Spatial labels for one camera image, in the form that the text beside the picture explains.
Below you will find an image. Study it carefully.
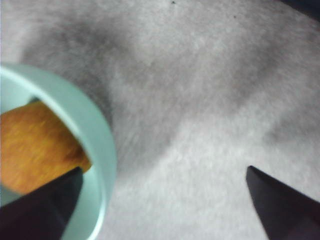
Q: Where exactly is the teal ribbed bowl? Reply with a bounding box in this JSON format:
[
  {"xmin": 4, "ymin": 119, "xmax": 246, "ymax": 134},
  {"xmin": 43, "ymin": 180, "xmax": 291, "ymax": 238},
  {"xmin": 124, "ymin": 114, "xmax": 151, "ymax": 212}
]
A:
[{"xmin": 0, "ymin": 63, "xmax": 118, "ymax": 240}]

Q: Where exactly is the orange fruit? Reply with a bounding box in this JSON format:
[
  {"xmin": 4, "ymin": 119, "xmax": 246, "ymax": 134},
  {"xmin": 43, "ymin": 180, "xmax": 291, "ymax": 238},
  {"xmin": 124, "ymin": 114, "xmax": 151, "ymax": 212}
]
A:
[{"xmin": 0, "ymin": 100, "xmax": 92, "ymax": 196}]

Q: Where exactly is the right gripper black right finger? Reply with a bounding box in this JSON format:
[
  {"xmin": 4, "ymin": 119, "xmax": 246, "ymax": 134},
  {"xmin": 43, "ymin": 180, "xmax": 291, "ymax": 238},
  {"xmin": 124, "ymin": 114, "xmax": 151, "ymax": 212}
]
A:
[{"xmin": 245, "ymin": 164, "xmax": 320, "ymax": 240}]

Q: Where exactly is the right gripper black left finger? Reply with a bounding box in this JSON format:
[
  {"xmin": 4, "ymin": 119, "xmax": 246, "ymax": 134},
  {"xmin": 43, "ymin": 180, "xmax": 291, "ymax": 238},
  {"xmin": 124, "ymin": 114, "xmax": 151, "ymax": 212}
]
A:
[{"xmin": 0, "ymin": 166, "xmax": 84, "ymax": 240}]

